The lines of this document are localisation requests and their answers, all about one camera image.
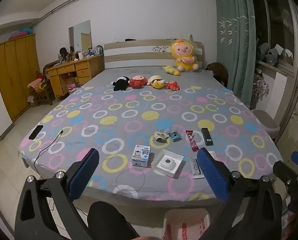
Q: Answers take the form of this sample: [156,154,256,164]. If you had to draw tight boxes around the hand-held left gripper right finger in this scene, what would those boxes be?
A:
[197,148,283,240]

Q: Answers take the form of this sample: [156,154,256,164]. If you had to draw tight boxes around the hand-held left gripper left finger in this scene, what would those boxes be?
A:
[14,148,100,240]

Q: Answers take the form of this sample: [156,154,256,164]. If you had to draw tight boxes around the white snack wrapper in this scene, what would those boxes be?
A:
[189,157,205,179]

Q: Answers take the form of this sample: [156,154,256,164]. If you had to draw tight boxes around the white box tray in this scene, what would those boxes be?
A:
[151,149,184,179]

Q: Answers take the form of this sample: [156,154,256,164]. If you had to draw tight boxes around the dark green box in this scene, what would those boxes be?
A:
[201,127,214,146]

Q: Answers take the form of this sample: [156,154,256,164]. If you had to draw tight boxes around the red candy wrapper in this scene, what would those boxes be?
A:
[185,130,199,152]

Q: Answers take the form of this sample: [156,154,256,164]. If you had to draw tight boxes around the white rounded device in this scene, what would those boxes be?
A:
[157,156,177,174]

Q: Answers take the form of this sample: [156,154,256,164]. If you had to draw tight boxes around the white plastic bag red print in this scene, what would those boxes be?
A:
[162,208,211,240]

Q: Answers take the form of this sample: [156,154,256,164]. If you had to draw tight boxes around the small milk carton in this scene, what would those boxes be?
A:
[131,145,151,167]

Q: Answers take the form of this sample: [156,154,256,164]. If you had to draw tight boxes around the pink stool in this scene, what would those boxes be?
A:
[250,109,280,139]

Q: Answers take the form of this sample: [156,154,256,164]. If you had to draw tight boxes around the person's black trouser leg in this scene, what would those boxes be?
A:
[87,201,141,240]

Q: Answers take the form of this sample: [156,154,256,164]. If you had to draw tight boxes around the black phone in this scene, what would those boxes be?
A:
[29,125,44,140]

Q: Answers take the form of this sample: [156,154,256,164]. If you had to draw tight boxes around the bundle of clothes hangers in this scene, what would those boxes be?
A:
[254,76,267,105]

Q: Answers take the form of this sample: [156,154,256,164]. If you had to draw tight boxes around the circle patterned grey bed sheet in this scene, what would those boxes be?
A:
[18,67,284,202]

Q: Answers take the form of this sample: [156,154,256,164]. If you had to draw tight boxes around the wooden chair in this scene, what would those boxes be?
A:
[27,64,58,105]

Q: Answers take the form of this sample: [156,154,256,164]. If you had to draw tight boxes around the small red plush toy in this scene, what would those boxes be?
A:
[166,80,181,91]

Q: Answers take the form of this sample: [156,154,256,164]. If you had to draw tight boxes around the black plush toy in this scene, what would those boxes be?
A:
[111,76,131,92]

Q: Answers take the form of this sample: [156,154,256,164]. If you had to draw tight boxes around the pile of pink clothes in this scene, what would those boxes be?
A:
[27,77,48,90]

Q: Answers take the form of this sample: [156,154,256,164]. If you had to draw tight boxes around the brown chair back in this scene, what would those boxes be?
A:
[205,62,229,87]

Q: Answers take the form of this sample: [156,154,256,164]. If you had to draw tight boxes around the grey cloths on windowsill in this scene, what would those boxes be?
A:
[257,42,293,67]

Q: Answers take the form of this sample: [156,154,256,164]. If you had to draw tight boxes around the wooden desk with drawers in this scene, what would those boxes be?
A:
[46,54,105,102]

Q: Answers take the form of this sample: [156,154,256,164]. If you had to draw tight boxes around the round yellow plush toy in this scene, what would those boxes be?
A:
[149,75,166,89]

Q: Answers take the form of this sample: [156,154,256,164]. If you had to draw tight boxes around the small yellow plush toy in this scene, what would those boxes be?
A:
[163,65,180,76]

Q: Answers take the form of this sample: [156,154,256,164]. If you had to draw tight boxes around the row of desk items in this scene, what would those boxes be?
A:
[58,46,101,62]

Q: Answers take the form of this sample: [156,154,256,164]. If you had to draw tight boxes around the large yellow plush doll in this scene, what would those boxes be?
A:
[169,39,200,72]

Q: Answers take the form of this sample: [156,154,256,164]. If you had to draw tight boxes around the yellow wooden wardrobe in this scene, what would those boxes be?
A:
[0,34,41,122]

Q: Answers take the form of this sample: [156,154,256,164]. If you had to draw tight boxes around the green curtain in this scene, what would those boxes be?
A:
[214,0,258,108]

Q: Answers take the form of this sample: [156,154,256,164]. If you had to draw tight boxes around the striped wooden headboard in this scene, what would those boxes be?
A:
[103,39,204,71]

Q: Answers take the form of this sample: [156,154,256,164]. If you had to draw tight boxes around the pink and blue bundle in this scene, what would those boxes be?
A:
[9,27,36,40]

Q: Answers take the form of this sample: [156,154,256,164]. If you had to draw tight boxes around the black cable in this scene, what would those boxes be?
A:
[34,129,64,170]

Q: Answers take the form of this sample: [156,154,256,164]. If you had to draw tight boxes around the window frame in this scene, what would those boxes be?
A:
[257,0,298,74]

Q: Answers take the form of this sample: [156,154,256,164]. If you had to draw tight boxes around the wall mirror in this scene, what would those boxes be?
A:
[68,20,92,53]

